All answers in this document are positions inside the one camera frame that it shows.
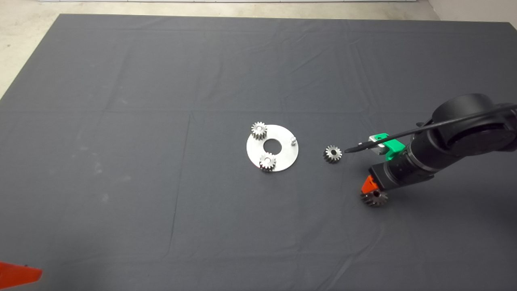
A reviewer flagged bright green camera mount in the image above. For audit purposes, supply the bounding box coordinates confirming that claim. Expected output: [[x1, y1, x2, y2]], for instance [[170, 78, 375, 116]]
[[370, 133, 405, 161]]

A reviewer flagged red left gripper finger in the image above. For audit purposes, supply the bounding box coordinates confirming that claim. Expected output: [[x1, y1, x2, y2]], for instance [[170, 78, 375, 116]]
[[0, 262, 42, 289]]

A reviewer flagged round metal plate with hole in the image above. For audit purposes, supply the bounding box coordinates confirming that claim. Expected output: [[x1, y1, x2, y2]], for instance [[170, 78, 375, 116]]
[[246, 124, 299, 172]]

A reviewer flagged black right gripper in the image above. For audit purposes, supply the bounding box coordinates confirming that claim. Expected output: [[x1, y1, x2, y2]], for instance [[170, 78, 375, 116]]
[[361, 157, 416, 194]]

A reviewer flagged dark grey table cloth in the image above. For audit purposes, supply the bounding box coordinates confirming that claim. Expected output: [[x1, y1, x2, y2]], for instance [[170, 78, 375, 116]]
[[0, 13, 517, 291]]

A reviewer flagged larger steel bevel gear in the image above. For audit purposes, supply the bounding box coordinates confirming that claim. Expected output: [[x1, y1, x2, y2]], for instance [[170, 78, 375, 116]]
[[361, 189, 388, 208]]

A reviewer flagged small dark steel gear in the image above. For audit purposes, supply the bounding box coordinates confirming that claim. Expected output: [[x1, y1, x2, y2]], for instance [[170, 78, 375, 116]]
[[323, 145, 343, 164]]

